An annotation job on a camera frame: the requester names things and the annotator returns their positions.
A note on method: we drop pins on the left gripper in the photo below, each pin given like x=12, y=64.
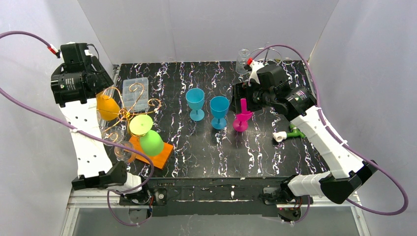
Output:
x=99, y=77

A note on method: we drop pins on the upright blue wine glass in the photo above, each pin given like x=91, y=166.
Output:
x=195, y=98

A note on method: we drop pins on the silver wire glass rack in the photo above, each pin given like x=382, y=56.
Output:
x=270, y=56

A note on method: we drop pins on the clear wine glass front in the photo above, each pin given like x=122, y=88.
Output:
x=124, y=154

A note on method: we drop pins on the clear glass rear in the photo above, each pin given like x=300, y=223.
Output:
x=241, y=62

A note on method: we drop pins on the gold wire rack wooden base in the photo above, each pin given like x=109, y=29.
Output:
x=125, y=115

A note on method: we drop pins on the pink wine glass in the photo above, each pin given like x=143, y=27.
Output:
x=240, y=124

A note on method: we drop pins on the orange wine glass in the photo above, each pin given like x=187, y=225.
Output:
x=107, y=107

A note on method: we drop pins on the aluminium base frame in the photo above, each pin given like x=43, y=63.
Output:
x=222, y=210

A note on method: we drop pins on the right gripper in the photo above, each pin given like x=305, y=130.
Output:
x=239, y=96

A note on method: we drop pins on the blue wine glass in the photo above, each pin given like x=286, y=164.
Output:
x=195, y=98
x=219, y=107

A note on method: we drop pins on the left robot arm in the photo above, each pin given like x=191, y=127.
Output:
x=75, y=85

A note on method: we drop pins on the green white pipe fitting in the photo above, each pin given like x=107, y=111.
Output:
x=282, y=135

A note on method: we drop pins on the clear plastic organizer box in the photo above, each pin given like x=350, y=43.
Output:
x=135, y=94

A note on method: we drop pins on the green wine glass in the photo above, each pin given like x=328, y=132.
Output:
x=150, y=141

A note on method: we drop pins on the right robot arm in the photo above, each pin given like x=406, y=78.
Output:
x=347, y=172

